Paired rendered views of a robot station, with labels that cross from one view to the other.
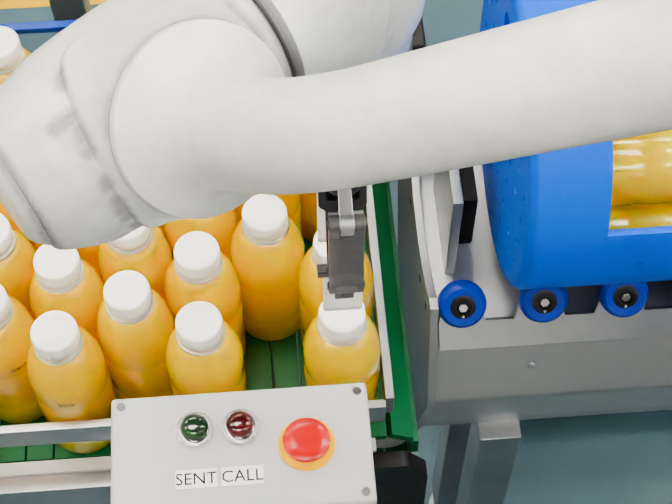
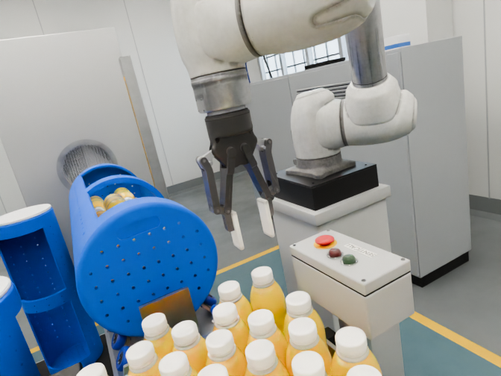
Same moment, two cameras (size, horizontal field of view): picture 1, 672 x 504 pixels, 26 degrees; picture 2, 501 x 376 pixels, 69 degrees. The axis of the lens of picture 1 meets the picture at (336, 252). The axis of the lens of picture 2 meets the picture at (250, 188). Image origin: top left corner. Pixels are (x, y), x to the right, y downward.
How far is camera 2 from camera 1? 1.20 m
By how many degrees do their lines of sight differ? 87
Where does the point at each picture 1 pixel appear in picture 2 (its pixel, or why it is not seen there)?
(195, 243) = (256, 318)
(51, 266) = (313, 360)
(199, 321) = (297, 297)
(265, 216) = (227, 307)
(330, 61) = not seen: hidden behind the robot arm
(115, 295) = (308, 327)
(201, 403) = (336, 265)
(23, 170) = not seen: outside the picture
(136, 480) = (387, 262)
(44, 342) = (360, 335)
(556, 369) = not seen: hidden behind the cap
